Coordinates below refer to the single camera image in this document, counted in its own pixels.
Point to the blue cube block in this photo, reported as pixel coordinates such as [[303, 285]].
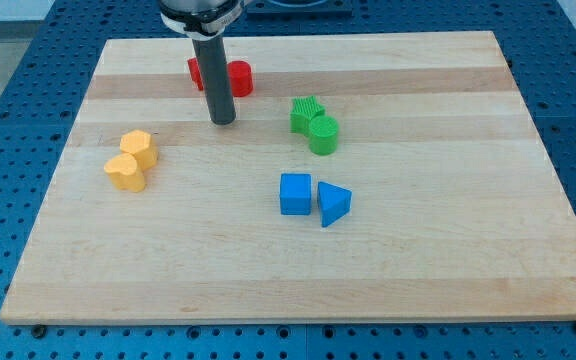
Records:
[[295, 194]]

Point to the blue triangle block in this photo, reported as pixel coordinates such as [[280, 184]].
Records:
[[334, 202]]

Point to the red cylinder block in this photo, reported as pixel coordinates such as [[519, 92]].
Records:
[[241, 80]]

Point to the green star block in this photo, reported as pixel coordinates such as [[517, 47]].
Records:
[[304, 109]]

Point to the green circle block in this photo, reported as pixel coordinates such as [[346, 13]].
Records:
[[323, 135]]

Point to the red block behind rod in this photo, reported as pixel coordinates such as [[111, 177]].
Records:
[[195, 73]]

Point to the yellow heart block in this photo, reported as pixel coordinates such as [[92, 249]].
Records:
[[125, 173]]

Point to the light wooden board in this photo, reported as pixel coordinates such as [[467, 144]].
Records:
[[366, 178]]

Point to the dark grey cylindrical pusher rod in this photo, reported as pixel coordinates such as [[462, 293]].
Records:
[[212, 62]]

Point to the yellow hexagon block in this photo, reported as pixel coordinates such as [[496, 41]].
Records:
[[141, 145]]

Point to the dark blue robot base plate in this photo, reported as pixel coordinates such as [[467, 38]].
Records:
[[298, 8]]

